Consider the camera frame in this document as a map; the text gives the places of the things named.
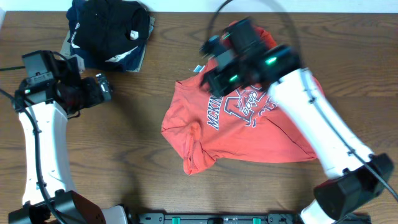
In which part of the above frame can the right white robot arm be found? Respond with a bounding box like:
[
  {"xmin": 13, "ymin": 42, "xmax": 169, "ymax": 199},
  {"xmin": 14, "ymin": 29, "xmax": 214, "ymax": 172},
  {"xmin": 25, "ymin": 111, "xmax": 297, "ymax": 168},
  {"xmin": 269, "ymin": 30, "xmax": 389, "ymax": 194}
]
[{"xmin": 201, "ymin": 43, "xmax": 394, "ymax": 223}]

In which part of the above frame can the black folded shirt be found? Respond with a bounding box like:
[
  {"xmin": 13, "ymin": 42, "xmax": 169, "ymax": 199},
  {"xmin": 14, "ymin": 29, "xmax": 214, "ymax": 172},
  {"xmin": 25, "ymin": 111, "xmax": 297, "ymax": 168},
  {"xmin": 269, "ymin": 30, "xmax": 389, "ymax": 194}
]
[{"xmin": 70, "ymin": 0, "xmax": 150, "ymax": 61}]

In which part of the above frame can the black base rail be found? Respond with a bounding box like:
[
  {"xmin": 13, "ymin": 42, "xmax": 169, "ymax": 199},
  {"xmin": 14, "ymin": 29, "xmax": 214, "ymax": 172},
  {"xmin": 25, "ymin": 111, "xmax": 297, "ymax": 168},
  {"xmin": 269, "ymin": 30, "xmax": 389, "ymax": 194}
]
[{"xmin": 136, "ymin": 212, "xmax": 373, "ymax": 224}]

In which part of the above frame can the navy folded shirt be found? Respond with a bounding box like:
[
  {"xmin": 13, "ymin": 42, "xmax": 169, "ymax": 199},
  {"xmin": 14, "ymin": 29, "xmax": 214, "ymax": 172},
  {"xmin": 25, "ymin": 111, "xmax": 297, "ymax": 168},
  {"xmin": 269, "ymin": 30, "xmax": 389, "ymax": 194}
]
[{"xmin": 66, "ymin": 0, "xmax": 153, "ymax": 72}]

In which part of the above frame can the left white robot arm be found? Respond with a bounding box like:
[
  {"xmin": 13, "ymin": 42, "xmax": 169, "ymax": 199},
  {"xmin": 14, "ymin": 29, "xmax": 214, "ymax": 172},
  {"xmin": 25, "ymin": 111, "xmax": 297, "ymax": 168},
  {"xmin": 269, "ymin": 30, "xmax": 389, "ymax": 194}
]
[{"xmin": 8, "ymin": 72, "xmax": 130, "ymax": 223}]

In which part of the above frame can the red printed t-shirt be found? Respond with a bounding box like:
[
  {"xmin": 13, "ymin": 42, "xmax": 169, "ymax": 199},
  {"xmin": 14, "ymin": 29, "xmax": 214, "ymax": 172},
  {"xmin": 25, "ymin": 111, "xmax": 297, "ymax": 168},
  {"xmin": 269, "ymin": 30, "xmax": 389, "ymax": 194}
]
[{"xmin": 160, "ymin": 21, "xmax": 326, "ymax": 176}]

